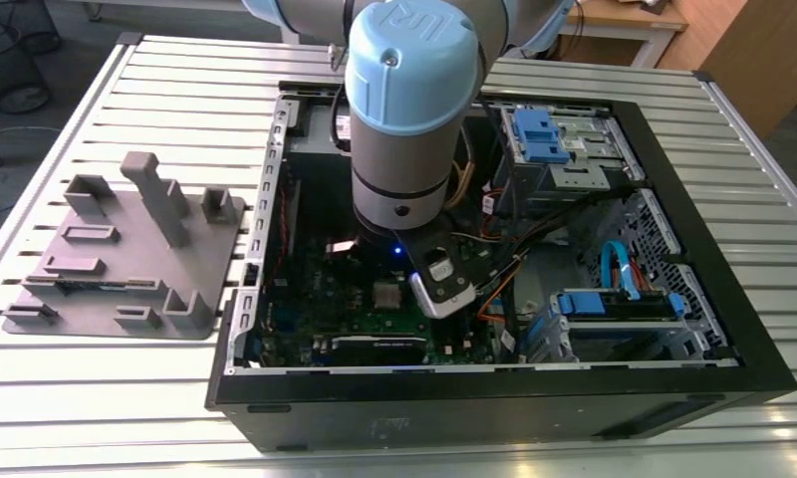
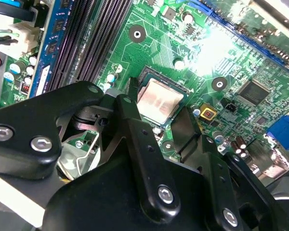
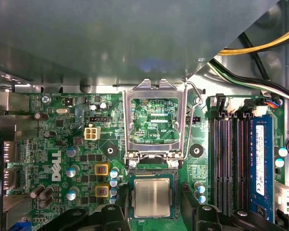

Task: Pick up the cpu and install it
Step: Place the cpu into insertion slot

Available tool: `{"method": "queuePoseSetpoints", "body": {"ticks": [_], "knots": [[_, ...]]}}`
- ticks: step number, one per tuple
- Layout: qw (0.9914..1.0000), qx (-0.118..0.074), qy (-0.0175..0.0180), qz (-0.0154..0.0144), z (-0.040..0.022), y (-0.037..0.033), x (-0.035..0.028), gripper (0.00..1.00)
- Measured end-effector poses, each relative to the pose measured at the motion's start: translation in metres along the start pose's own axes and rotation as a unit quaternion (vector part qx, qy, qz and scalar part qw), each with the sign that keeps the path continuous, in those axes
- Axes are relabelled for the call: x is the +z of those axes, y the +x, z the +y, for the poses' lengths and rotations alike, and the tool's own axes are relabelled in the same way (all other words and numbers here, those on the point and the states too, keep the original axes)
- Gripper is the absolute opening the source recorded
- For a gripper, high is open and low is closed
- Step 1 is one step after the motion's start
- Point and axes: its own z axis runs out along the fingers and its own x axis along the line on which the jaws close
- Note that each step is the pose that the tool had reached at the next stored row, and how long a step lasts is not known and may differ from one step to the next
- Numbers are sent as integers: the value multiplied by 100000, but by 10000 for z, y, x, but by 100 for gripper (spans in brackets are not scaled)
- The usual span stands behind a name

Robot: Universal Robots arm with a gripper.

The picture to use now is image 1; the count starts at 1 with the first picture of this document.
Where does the blue wire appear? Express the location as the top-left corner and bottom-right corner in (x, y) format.
(599, 239), (647, 303)

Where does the silver CPU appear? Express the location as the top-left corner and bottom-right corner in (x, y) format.
(370, 278), (405, 314)

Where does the black cable bundle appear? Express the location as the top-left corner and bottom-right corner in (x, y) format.
(477, 190), (639, 300)

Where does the grey parts rack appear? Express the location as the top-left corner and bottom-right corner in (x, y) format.
(2, 151), (250, 341)

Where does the grey metal disk bay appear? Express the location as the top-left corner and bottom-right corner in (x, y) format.
(516, 290), (736, 365)

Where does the blue plastic drive latch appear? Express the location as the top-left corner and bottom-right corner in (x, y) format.
(515, 107), (572, 164)

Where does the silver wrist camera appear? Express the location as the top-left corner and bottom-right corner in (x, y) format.
(408, 243), (479, 320)

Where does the red orange wire bundle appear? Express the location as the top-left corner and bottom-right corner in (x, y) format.
(479, 216), (517, 244)

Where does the hard disk in blue carrier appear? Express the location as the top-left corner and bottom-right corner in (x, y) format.
(549, 290), (687, 324)

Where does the black PC case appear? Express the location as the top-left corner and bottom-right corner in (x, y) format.
(202, 79), (797, 454)

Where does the grey metal drive cage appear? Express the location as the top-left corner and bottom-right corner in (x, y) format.
(495, 107), (644, 216)

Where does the RAM stick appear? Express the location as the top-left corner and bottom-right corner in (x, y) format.
(52, 280), (134, 294)

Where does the wooden desk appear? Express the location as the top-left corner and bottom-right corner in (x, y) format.
(82, 0), (691, 69)

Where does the blue port block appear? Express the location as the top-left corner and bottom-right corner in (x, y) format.
(272, 305), (298, 334)

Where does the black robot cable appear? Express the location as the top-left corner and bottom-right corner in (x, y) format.
(329, 82), (360, 158)
(475, 97), (531, 240)

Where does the grey power supply unit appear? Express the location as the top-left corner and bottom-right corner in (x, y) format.
(284, 107), (357, 156)

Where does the black graphics card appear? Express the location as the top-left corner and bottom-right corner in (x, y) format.
(329, 335), (432, 368)

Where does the wooden cabinet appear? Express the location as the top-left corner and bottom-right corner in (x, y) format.
(656, 0), (797, 138)

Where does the black mesh bin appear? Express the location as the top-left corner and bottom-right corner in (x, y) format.
(0, 0), (65, 116)

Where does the green motherboard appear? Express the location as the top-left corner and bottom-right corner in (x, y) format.
(256, 233), (507, 368)

